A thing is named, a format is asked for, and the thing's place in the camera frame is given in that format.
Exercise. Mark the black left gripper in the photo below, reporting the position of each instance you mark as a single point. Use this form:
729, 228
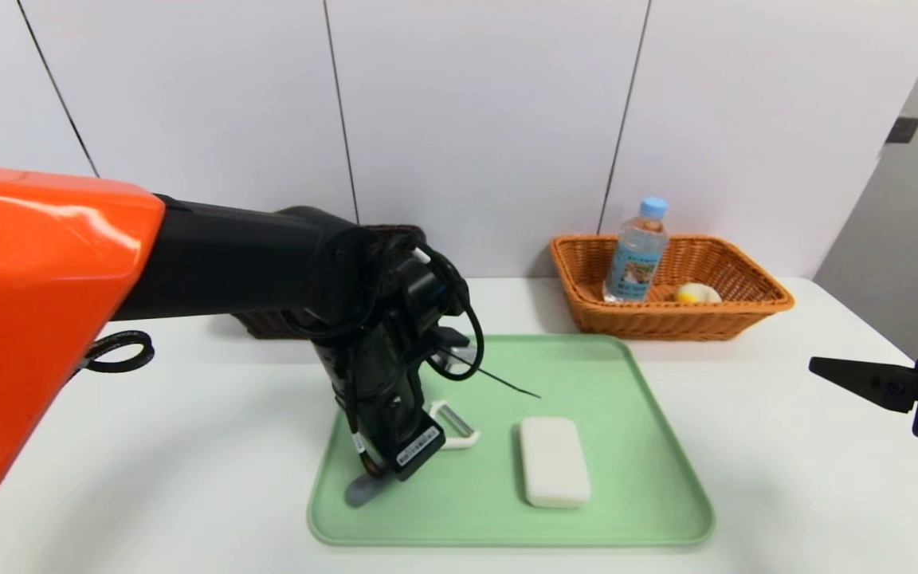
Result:
415, 450

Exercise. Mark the white rectangular soap bar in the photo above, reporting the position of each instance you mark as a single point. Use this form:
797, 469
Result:
555, 462

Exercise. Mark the white bun with orange patch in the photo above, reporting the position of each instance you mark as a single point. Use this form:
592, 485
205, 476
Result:
696, 293

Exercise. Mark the clear water bottle blue cap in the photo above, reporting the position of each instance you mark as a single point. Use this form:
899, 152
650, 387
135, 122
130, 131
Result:
634, 255

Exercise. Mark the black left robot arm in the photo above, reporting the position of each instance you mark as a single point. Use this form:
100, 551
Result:
188, 263

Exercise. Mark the orange wicker basket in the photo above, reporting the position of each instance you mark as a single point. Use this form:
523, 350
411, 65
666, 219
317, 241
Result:
730, 315

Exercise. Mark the dark brown wicker basket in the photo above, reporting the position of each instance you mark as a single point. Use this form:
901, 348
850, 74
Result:
403, 233

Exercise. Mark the light green plastic tray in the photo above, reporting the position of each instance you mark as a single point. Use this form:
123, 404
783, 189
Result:
507, 510

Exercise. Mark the black zip tie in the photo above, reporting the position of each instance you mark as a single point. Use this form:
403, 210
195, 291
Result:
507, 384

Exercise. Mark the dark square wall fixture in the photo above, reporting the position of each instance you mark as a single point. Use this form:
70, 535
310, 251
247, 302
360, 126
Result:
904, 129

